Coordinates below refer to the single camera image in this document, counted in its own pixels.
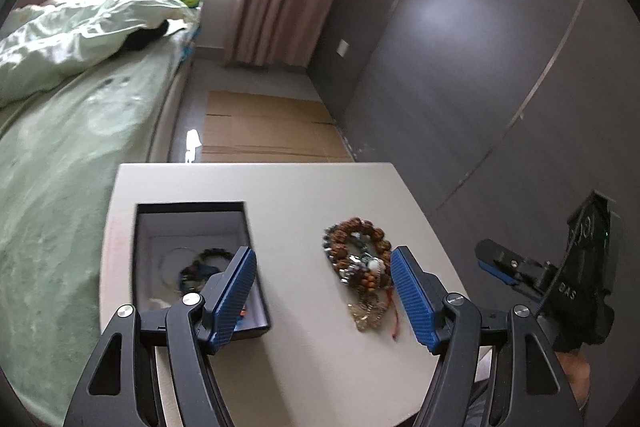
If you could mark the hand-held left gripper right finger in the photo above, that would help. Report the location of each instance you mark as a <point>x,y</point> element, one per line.
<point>413,298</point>

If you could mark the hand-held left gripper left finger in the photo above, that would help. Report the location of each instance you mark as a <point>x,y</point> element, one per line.
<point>234,293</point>

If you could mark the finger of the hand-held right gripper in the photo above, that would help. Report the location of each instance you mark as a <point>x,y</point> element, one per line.
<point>505,268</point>

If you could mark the black jewelry box white lining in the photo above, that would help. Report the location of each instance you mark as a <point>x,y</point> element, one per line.
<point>150,227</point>

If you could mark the person's right forearm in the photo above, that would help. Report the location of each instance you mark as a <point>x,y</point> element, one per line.
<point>575,377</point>

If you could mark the thin silver bangle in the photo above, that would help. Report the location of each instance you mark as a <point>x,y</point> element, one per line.
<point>165,264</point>

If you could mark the flattened cardboard sheet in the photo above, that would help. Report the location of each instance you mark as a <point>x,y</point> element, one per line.
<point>270,127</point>

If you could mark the bed with green sheet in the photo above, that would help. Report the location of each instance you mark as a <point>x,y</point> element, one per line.
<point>60,207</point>

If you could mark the grey wardrobe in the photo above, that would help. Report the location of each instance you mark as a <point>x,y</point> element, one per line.
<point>475,57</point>

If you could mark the black cloth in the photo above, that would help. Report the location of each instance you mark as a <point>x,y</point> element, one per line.
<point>145,37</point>

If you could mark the pale green quilt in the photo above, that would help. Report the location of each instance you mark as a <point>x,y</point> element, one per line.
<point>75,32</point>

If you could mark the white wall socket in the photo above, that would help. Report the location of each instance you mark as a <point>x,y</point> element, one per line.
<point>342,48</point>

